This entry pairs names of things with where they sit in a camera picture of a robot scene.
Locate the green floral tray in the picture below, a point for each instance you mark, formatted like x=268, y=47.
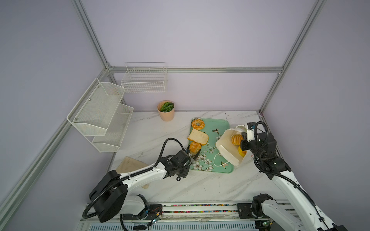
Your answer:
x=209, y=158

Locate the ridged yellow fake loaf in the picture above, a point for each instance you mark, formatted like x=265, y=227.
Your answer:
x=237, y=139

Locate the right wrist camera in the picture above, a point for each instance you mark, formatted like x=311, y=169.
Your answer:
x=251, y=134

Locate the fake toast slice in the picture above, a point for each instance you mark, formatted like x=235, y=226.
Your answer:
x=198, y=137

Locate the white paper bag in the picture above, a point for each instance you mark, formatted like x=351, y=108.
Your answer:
x=230, y=151

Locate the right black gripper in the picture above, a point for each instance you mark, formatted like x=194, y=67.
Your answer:
x=244, y=142

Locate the yellow fake bread roll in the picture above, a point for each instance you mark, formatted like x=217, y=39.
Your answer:
x=195, y=148

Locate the white wire basket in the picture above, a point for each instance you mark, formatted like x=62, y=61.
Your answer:
x=145, y=77

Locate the yellow ridged fake croissant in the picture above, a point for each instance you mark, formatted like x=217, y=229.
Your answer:
x=241, y=152

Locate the orange fake donut bread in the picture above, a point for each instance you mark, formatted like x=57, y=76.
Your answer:
x=198, y=124

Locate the white two-tier mesh shelf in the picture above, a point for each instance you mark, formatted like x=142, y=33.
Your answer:
x=101, y=116

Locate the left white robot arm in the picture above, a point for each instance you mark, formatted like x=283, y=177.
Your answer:
x=115, y=193

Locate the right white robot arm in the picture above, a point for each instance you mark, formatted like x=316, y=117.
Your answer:
x=309, y=216

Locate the potted green plant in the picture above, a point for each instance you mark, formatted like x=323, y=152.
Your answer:
x=166, y=110

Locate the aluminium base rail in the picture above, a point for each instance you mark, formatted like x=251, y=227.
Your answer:
x=241, y=210

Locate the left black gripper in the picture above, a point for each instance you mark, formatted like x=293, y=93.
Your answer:
x=184, y=173

